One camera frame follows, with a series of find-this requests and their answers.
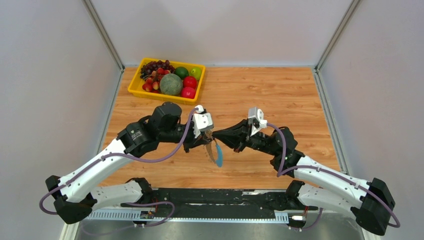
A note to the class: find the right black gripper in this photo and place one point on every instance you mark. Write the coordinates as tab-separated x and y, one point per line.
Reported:
238	136

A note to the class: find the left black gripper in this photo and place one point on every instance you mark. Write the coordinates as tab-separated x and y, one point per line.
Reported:
187	146

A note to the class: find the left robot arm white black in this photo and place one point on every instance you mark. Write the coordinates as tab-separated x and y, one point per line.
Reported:
77	194

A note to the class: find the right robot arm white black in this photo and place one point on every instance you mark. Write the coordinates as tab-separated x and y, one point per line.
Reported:
369	203

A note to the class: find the pink red apple lower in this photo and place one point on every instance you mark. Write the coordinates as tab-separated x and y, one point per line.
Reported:
188	93

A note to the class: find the red apple upper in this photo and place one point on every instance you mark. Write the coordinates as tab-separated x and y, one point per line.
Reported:
190	82

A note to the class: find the green netted melon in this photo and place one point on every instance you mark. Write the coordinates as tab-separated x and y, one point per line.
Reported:
171	84

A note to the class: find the dark green lime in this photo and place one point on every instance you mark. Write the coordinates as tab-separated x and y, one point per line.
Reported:
181	72

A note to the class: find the small red peaches cluster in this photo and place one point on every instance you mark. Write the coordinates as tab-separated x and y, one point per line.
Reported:
152	79

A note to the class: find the dark purple grape bunch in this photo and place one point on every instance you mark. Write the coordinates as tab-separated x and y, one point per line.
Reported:
156	68

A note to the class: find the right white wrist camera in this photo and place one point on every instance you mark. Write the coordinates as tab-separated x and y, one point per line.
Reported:
255	120

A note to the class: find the left corner aluminium post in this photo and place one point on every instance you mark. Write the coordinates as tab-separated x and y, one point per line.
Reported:
91	9

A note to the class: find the corner aluminium post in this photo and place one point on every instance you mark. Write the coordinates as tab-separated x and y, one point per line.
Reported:
91	9
337	33

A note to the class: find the right corner aluminium post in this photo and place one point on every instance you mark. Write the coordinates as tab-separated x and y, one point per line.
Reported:
337	33

